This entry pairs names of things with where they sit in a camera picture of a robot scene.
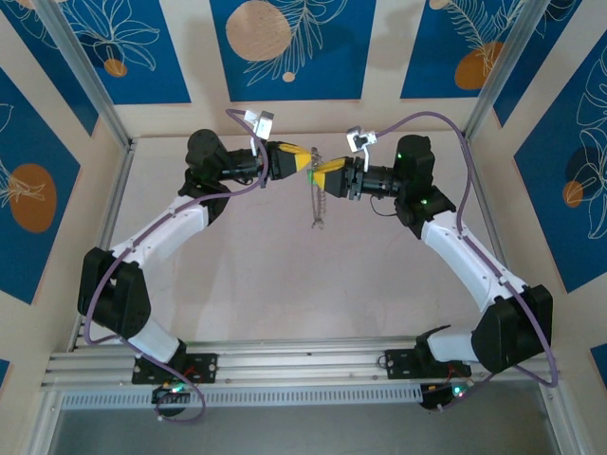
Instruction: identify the grey slotted cable duct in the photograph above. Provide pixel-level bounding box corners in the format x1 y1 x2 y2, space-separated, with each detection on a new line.
60 384 424 410

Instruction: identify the black controller board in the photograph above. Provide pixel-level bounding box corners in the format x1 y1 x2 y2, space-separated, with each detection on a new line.
150 382 192 408
419 380 471 412

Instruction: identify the thin metal chain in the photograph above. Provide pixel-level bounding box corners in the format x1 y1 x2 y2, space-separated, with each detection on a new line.
306 147 328 231

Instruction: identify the aluminium frame post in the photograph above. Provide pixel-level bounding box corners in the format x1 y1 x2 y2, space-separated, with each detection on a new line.
33 0 135 152
462 0 551 139

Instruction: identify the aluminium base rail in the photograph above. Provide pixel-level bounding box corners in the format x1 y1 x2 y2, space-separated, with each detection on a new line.
40 337 565 389

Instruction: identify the aluminium table edge rail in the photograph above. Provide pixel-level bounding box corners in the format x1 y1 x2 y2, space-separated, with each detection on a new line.
70 139 138 352
462 135 530 290

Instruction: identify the thin black cable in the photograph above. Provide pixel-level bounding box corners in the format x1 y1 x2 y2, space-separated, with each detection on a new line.
368 196 399 218

